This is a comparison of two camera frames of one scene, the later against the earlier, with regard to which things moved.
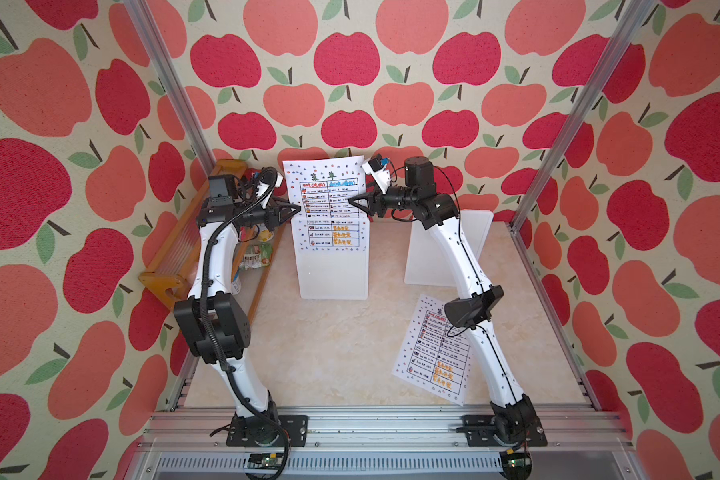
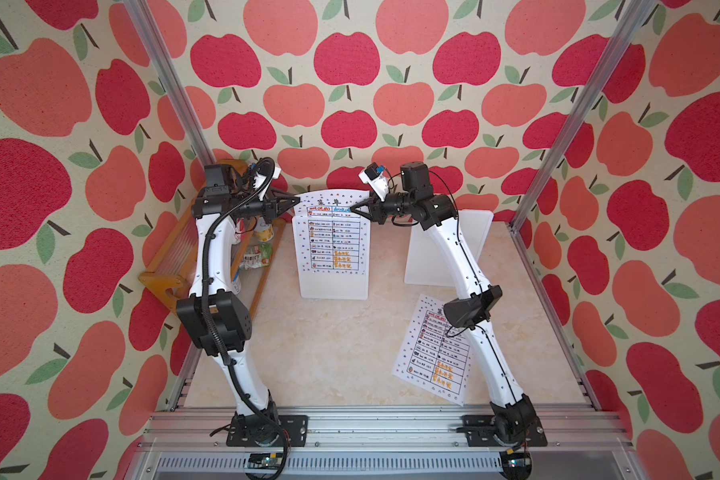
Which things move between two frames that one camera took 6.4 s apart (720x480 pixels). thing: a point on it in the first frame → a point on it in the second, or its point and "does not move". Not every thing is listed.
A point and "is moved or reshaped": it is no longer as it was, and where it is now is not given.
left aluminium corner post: x=142 y=21 does not move
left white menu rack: x=332 y=257 does not move
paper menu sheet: x=327 y=222 is moved or reshaped
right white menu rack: x=426 y=264 does not move
